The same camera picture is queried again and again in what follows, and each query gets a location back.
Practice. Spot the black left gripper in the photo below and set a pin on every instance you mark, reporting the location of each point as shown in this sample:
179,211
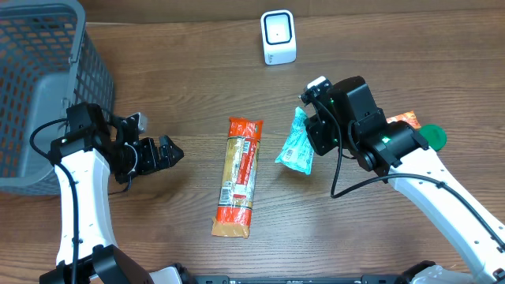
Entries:
156,154

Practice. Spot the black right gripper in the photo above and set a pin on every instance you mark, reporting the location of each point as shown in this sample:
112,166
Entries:
319,141

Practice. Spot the teal orange snack packet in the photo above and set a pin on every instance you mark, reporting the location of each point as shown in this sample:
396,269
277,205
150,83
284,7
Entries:
297,152

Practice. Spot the small orange snack box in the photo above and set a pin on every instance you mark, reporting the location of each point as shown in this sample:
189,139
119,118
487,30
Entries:
408,117

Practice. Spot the long red orange spaghetti pack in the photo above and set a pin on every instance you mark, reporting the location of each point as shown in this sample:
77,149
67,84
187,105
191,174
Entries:
234,212

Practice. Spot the green lid white jar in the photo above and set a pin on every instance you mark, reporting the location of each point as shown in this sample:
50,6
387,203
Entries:
435,135

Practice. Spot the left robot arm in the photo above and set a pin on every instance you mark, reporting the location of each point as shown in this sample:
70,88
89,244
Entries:
94,149

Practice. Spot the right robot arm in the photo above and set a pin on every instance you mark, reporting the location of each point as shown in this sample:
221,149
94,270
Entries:
400,156

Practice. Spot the white barcode scanner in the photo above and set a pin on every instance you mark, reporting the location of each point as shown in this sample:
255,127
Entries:
278,37

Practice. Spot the grey plastic mesh basket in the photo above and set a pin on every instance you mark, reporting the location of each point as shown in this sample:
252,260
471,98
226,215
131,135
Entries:
48,64

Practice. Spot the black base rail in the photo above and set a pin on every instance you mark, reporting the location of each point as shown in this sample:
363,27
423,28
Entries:
364,279

